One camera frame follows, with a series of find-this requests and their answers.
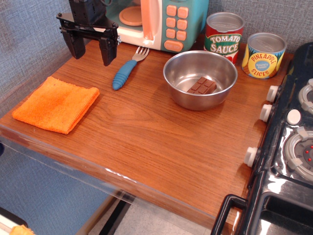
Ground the stainless steel bowl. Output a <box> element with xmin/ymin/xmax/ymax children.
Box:
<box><xmin>163</xmin><ymin>50</ymin><xmax>238</xmax><ymax>111</ymax></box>

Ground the blue handled toy fork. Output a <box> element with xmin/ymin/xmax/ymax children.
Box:
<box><xmin>112</xmin><ymin>47</ymin><xmax>150</xmax><ymax>90</ymax></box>

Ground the clear acrylic table guard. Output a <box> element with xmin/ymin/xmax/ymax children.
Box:
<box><xmin>0</xmin><ymin>125</ymin><xmax>215</xmax><ymax>227</ymax></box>

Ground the white stove knob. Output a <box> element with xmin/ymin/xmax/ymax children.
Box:
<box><xmin>266</xmin><ymin>86</ymin><xmax>279</xmax><ymax>103</ymax></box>
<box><xmin>259</xmin><ymin>104</ymin><xmax>272</xmax><ymax>122</ymax></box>
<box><xmin>244</xmin><ymin>147</ymin><xmax>258</xmax><ymax>167</ymax></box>

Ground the black oven door handle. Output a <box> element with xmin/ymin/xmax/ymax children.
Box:
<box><xmin>211</xmin><ymin>194</ymin><xmax>248</xmax><ymax>235</ymax></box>

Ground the white stove knob bottom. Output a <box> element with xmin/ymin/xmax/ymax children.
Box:
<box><xmin>244</xmin><ymin>147</ymin><xmax>258</xmax><ymax>167</ymax></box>

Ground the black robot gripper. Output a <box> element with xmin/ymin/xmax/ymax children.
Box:
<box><xmin>56</xmin><ymin>0</ymin><xmax>119</xmax><ymax>66</ymax></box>

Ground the teal toy microwave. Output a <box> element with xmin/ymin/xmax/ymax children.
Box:
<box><xmin>106</xmin><ymin>0</ymin><xmax>209</xmax><ymax>53</ymax></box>

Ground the white stove knob middle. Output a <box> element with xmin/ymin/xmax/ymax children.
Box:
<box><xmin>259</xmin><ymin>104</ymin><xmax>272</xmax><ymax>122</ymax></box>

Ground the tomato sauce can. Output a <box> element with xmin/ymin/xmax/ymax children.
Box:
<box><xmin>204</xmin><ymin>12</ymin><xmax>245</xmax><ymax>64</ymax></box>

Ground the brown toy chocolate bar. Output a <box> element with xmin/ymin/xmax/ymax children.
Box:
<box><xmin>187</xmin><ymin>77</ymin><xmax>217</xmax><ymax>95</ymax></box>

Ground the orange object bottom left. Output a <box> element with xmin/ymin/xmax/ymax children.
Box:
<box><xmin>9</xmin><ymin>225</ymin><xmax>34</xmax><ymax>235</ymax></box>

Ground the orange cloth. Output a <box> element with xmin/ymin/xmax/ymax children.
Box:
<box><xmin>12</xmin><ymin>76</ymin><xmax>100</xmax><ymax>134</ymax></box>

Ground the black toy stove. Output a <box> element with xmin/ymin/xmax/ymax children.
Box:
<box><xmin>234</xmin><ymin>43</ymin><xmax>313</xmax><ymax>235</ymax></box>

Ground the white stove knob top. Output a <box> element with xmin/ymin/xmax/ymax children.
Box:
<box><xmin>266</xmin><ymin>86</ymin><xmax>279</xmax><ymax>103</ymax></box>

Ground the metal table leg frame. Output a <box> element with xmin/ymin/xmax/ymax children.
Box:
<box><xmin>76</xmin><ymin>193</ymin><xmax>135</xmax><ymax>235</ymax></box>

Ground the pineapple slices can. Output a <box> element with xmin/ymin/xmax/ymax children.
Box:
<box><xmin>242</xmin><ymin>32</ymin><xmax>287</xmax><ymax>79</ymax></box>

